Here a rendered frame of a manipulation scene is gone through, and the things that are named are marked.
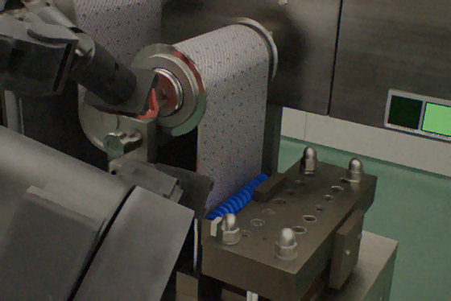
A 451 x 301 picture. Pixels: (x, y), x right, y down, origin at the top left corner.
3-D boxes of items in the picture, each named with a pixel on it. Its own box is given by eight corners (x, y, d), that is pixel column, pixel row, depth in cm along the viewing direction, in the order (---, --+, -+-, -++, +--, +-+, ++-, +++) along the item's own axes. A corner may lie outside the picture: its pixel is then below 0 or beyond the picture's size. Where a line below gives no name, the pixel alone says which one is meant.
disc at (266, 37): (204, 83, 127) (212, 9, 120) (204, 82, 127) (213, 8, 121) (270, 105, 121) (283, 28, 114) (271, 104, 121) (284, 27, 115)
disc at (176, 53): (125, 119, 106) (130, 33, 100) (126, 118, 107) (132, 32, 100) (200, 147, 100) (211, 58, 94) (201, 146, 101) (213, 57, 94)
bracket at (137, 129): (109, 288, 111) (105, 122, 99) (133, 270, 116) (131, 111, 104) (133, 298, 108) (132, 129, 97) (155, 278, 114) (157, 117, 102)
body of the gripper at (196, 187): (204, 220, 97) (181, 217, 91) (149, 202, 102) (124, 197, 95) (217, 179, 98) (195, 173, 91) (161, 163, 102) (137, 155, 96)
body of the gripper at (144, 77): (146, 118, 89) (119, 97, 82) (88, 106, 93) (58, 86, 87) (162, 76, 90) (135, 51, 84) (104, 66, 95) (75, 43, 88)
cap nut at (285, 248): (269, 256, 98) (271, 230, 97) (279, 245, 101) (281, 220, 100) (291, 263, 97) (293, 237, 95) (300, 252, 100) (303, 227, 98)
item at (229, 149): (194, 230, 107) (197, 128, 100) (258, 179, 126) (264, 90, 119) (196, 231, 107) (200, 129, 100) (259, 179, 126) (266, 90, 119)
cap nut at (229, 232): (213, 240, 102) (213, 215, 100) (224, 230, 105) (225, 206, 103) (233, 247, 100) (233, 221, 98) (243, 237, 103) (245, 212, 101)
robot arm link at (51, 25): (19, 101, 77) (39, 36, 73) (-27, 54, 83) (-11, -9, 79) (99, 98, 86) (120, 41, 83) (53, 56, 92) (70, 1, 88)
